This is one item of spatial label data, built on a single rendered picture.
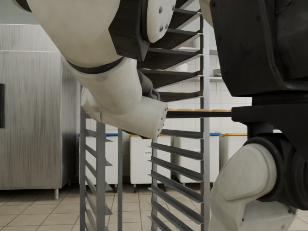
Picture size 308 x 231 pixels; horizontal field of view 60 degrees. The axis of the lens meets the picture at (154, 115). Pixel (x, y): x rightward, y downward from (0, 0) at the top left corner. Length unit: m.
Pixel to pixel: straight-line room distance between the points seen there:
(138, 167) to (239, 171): 3.00
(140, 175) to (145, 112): 3.07
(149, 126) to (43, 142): 2.93
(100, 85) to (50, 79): 3.05
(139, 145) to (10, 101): 1.59
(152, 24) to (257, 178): 0.33
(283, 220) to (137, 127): 0.36
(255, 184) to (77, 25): 0.36
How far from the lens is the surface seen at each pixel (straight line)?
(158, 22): 0.21
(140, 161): 3.45
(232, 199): 0.53
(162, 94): 1.10
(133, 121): 0.42
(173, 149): 1.43
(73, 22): 0.22
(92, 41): 0.22
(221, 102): 4.31
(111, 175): 3.50
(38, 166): 3.37
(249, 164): 0.48
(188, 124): 4.16
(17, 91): 3.43
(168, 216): 1.57
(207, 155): 1.18
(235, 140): 3.69
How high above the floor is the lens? 0.94
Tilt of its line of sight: 1 degrees up
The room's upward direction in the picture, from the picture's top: straight up
